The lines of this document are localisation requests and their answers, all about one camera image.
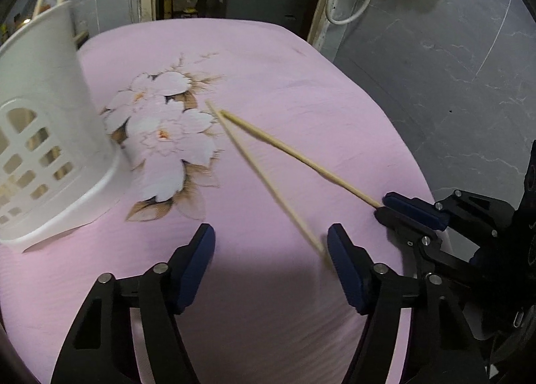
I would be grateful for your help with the pink floral tablecloth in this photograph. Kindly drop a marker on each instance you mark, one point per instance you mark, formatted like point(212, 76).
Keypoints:
point(272, 74)

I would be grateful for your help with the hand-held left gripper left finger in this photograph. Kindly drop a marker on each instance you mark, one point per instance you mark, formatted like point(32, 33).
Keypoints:
point(197, 262)

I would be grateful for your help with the white plastic utensil holder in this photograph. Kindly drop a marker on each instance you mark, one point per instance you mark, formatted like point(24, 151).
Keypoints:
point(42, 74)

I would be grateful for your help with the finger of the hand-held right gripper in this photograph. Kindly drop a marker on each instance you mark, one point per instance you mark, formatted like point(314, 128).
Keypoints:
point(412, 208)
point(402, 227)

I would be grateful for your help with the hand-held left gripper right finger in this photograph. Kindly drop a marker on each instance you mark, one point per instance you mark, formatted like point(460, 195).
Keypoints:
point(347, 269)

